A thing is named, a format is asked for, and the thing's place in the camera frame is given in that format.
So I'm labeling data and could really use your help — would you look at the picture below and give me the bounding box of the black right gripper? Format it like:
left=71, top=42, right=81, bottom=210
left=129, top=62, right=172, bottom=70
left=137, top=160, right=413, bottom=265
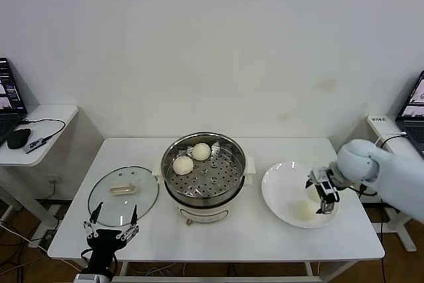
left=304, top=169, right=341, bottom=215

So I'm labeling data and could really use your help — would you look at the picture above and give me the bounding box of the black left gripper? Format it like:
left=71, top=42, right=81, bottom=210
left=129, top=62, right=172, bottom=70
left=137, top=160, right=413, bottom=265
left=82, top=201, right=140, bottom=272

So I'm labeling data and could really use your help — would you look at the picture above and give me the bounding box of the glass pot lid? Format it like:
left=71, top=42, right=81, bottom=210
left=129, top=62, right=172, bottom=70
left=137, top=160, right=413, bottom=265
left=87, top=166, right=160, bottom=228

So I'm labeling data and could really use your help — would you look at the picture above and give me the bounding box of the perforated steel steamer basket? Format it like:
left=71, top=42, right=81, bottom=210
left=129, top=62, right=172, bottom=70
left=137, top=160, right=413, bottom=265
left=161, top=133, right=248, bottom=199

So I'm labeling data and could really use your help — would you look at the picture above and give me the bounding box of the white round plate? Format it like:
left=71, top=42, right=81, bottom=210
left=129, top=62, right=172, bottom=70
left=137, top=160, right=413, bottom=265
left=260, top=162, right=340, bottom=230

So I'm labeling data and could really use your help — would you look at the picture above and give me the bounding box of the cream electric cooking pot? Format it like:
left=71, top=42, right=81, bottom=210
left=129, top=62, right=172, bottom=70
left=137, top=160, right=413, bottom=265
left=152, top=156, right=256, bottom=227

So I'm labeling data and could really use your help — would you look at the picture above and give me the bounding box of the white side desk with label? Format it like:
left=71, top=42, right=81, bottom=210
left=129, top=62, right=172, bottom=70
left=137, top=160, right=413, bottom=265
left=366, top=114, right=424, bottom=253

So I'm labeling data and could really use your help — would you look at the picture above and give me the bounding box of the grey usb hub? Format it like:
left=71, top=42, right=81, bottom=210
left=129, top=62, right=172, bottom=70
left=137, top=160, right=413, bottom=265
left=25, top=137, right=47, bottom=155

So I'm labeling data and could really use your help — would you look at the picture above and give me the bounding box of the white side desk with mouse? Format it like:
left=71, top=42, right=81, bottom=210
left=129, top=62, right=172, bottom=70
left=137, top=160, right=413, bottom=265
left=0, top=104, right=80, bottom=233

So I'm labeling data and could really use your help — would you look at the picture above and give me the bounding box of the black computer mouse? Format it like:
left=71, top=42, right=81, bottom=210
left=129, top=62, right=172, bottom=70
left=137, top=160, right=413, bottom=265
left=7, top=129, right=31, bottom=150

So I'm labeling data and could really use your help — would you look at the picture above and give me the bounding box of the grey laptop with open screen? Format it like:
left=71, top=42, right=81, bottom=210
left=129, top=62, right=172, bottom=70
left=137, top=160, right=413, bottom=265
left=395, top=70, right=424, bottom=158

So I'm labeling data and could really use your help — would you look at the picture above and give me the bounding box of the black laptop with pink screen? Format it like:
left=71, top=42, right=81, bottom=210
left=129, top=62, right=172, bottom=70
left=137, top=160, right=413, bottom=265
left=0, top=58, right=28, bottom=146

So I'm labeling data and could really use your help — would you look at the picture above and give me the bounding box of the black cable with inline adapter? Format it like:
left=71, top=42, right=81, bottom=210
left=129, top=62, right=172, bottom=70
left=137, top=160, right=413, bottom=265
left=358, top=132, right=407, bottom=283

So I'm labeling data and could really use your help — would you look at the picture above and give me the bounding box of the thin black hub cable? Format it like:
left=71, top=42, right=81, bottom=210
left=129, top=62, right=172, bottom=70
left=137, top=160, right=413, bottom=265
left=21, top=118, right=66, bottom=141

